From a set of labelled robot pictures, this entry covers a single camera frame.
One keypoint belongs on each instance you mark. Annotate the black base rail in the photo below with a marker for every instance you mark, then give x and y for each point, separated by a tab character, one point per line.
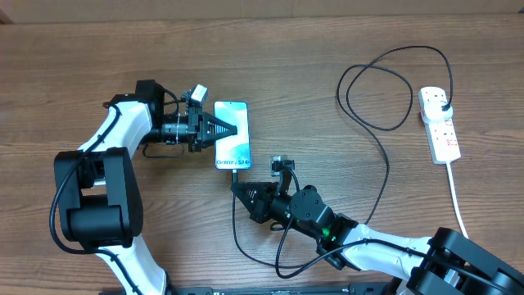
350	289

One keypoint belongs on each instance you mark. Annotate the white power strip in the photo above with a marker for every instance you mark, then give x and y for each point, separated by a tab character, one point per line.
441	136

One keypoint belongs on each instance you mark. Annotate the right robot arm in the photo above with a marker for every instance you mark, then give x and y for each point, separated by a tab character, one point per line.
446	263

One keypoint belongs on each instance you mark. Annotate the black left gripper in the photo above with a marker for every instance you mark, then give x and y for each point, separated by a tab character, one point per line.
205	120

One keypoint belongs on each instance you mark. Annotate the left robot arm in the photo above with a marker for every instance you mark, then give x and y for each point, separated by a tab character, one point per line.
97	208

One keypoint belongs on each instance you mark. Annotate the white charger plug adapter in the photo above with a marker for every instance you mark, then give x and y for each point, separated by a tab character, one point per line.
437	111

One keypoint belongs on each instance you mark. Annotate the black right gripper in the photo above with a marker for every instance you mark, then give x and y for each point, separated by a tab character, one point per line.
260	203

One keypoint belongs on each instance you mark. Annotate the Samsung Galaxy smartphone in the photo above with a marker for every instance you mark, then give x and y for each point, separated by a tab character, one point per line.
234	151

